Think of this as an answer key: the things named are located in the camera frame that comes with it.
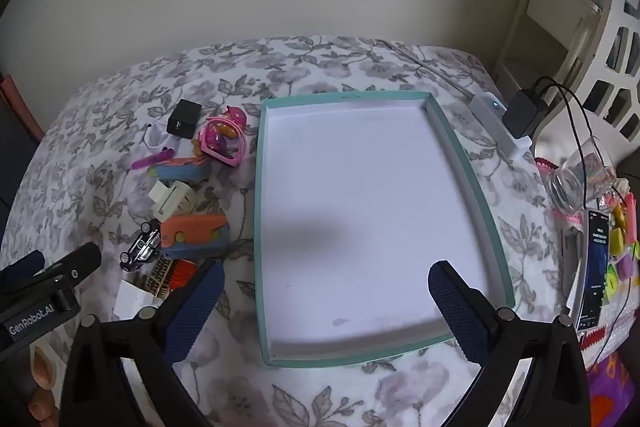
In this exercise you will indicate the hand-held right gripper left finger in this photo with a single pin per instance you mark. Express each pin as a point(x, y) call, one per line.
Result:
point(195, 307)

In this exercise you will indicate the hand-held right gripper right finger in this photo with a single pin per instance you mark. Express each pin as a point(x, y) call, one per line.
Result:
point(457, 307)

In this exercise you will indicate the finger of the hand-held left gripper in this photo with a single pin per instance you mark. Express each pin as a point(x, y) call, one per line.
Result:
point(22, 264)
point(75, 264)

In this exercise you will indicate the red glue tube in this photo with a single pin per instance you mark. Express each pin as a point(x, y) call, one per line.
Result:
point(184, 272)

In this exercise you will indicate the white cube charger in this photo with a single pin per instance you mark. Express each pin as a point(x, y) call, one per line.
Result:
point(131, 302)

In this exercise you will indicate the black toy car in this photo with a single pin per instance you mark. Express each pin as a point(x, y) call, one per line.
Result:
point(141, 247)

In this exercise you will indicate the cream plug adapter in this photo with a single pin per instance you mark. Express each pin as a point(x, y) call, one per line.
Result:
point(170, 199)

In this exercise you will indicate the teal cardboard box tray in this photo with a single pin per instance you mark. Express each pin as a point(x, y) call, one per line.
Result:
point(360, 207)

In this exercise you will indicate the black power adapter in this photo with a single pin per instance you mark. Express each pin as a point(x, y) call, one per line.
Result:
point(182, 119)

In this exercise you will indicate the person's left hand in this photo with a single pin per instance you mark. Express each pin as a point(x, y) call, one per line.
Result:
point(42, 364)

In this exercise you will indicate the floral blanket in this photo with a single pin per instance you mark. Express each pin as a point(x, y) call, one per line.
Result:
point(90, 167)

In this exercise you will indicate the white flat device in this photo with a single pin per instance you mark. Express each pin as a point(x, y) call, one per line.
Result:
point(570, 267)

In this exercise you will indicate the purple plastic stick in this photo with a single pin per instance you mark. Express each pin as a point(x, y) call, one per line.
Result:
point(150, 160)

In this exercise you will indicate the smartphone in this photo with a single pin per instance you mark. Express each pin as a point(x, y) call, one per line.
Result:
point(595, 272)

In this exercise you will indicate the purple patterned cloth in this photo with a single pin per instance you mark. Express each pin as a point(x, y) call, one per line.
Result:
point(610, 377)

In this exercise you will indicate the pink plastic toy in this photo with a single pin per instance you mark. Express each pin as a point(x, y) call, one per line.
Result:
point(220, 137)

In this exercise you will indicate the clear glass cup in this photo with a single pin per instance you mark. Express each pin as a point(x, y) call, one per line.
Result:
point(580, 179)

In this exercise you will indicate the pile of colourful toy blocks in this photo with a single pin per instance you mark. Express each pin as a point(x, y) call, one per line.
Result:
point(620, 237)

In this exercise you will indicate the white power strip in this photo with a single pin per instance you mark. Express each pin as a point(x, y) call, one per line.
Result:
point(500, 132)

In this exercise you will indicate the black plugged charger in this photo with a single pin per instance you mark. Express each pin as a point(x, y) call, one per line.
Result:
point(522, 113)

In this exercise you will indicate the white plastic shelf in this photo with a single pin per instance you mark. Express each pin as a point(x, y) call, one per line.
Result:
point(550, 7)

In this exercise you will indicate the reddish brown wooden frame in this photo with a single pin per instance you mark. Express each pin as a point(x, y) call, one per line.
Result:
point(17, 107)

